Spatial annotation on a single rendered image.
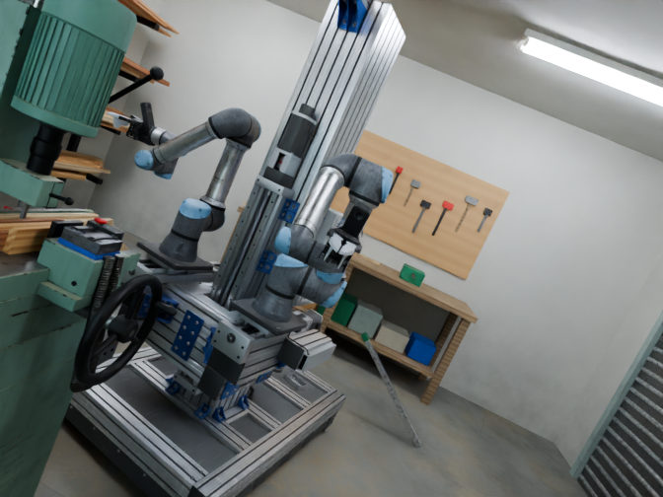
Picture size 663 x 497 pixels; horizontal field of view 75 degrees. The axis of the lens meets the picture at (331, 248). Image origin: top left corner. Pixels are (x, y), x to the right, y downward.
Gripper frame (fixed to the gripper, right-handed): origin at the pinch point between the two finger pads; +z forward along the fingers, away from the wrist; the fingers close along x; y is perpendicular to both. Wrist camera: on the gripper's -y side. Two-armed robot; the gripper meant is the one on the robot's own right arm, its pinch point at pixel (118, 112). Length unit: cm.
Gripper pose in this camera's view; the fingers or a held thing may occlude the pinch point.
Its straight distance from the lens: 221.0
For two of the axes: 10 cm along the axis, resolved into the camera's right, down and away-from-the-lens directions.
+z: -9.0, -4.2, 1.3
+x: 2.2, -1.9, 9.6
